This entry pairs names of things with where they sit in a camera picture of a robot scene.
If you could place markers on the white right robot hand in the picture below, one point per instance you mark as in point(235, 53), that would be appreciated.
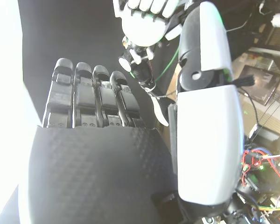
point(95, 175)

